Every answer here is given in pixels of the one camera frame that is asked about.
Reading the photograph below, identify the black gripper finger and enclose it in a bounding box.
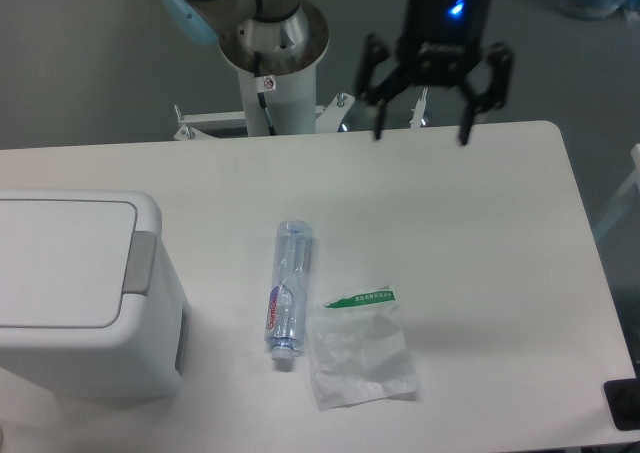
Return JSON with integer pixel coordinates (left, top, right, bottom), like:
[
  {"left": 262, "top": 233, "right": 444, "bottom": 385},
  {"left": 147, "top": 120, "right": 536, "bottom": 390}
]
[
  {"left": 458, "top": 42, "right": 514, "bottom": 146},
  {"left": 355, "top": 33, "right": 421, "bottom": 141}
]

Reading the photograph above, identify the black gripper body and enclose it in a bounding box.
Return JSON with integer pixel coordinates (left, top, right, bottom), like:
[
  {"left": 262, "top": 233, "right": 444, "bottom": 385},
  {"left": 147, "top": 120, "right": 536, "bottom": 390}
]
[{"left": 396, "top": 0, "right": 491, "bottom": 86}]

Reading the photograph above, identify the white furniture edge at right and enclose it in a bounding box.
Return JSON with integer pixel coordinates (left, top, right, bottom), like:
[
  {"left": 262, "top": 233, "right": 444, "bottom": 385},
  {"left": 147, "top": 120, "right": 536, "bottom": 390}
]
[{"left": 592, "top": 144, "right": 639, "bottom": 242}]

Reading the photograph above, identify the crumpled clear plastic bag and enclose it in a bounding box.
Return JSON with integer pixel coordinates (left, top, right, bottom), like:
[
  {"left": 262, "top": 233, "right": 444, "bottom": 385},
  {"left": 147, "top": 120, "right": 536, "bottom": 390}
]
[{"left": 306, "top": 285, "right": 419, "bottom": 411}]

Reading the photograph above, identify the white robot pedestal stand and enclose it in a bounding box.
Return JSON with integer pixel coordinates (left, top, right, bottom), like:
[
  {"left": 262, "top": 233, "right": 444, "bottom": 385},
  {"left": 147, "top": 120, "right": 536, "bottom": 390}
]
[{"left": 165, "top": 0, "right": 356, "bottom": 140}]

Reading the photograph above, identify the white plastic trash can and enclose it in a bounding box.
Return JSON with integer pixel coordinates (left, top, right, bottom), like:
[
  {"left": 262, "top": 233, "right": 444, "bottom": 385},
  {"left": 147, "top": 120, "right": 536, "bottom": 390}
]
[{"left": 1, "top": 189, "right": 190, "bottom": 398}]

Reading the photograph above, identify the black device at table edge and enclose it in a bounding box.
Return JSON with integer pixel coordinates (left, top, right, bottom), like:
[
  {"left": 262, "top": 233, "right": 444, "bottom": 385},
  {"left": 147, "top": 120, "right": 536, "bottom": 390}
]
[{"left": 604, "top": 378, "right": 639, "bottom": 431}]

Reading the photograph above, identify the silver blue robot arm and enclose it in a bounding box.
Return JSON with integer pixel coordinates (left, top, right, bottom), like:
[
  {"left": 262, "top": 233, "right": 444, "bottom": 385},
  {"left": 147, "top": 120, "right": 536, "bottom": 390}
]
[{"left": 163, "top": 0, "right": 513, "bottom": 144}]

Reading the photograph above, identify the clear plastic water bottle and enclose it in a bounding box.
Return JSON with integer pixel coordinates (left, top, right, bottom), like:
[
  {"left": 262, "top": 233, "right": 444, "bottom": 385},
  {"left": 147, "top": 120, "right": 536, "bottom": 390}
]
[{"left": 264, "top": 220, "right": 313, "bottom": 370}]

